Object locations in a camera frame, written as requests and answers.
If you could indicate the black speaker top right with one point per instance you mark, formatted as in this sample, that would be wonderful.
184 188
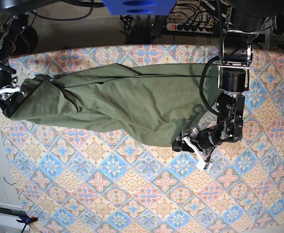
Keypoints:
278 25

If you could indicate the black round stool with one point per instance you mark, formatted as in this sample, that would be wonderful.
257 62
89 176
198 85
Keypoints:
26 42

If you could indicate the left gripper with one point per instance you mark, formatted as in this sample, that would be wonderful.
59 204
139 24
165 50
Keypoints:
205 141

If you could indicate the olive green t-shirt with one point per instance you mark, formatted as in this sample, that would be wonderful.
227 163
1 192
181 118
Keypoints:
153 104

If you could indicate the patterned tile tablecloth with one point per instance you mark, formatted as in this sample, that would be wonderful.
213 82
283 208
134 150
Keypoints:
78 181

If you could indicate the power strip with red switch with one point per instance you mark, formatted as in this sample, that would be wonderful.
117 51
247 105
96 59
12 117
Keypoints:
178 27

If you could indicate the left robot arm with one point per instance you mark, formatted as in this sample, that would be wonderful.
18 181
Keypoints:
238 27

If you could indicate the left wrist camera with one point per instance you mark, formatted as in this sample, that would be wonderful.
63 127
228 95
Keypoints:
203 165

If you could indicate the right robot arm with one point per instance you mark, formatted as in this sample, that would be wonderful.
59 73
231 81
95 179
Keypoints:
12 23

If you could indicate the blue orange clamp lower left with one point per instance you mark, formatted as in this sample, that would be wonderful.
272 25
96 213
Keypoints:
27 220

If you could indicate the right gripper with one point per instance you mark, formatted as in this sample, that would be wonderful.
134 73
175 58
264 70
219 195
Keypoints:
11 96

